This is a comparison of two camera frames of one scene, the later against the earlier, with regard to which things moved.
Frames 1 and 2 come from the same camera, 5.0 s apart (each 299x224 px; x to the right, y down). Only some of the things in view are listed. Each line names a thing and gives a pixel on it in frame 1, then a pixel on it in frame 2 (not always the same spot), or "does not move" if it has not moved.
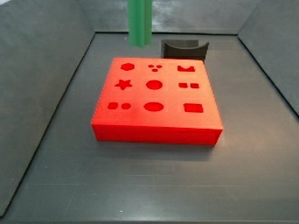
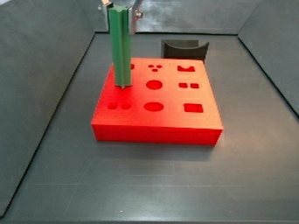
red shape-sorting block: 158,101 does not move
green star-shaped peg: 141,23 -> 121,20
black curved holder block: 188,49 does not move
